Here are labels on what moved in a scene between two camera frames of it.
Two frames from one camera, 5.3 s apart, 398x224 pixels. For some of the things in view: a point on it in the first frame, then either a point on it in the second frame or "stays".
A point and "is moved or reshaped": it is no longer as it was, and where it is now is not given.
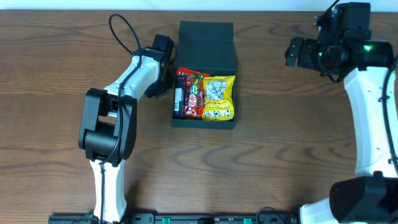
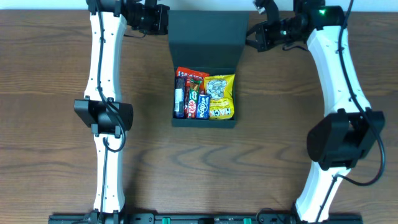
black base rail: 272,218 stays
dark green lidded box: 208,46 is moved or reshaped
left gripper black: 158,91 to 160,20
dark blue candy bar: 179,101 stays
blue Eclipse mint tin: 161,95 to 203,107
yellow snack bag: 219,99 stays
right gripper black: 292,51 to 265,35
